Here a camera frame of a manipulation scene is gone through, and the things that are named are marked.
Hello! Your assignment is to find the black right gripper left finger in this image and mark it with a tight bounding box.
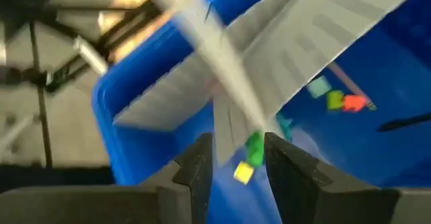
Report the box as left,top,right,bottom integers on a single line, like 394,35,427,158
0,132,214,224

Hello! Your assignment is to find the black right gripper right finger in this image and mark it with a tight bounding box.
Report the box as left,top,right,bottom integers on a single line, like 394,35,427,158
263,131,431,224

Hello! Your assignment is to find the blue plastic bin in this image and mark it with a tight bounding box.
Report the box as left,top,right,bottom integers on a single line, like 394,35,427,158
90,0,431,224

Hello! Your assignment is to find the yellow block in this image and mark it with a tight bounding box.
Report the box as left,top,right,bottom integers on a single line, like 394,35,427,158
233,161,255,186

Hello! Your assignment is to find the green block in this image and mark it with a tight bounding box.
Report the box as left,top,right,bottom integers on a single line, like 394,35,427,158
244,131,266,167

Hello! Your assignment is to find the red block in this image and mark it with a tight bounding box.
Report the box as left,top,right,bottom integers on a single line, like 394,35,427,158
341,94,368,113

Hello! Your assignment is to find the mint light blue block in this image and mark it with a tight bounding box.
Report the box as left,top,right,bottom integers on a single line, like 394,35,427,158
305,75,333,100

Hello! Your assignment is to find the long grey slotted divider sheet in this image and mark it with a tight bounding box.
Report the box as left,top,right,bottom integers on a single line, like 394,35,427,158
151,0,282,167

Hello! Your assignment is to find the black slim stick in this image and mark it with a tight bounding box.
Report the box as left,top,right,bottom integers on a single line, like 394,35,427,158
376,112,431,133

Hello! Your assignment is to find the pinkish thin stick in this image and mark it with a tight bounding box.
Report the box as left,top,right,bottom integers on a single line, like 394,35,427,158
327,61,377,112

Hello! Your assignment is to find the silver metal bracket plate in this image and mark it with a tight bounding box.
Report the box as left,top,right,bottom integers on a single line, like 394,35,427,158
73,36,109,76

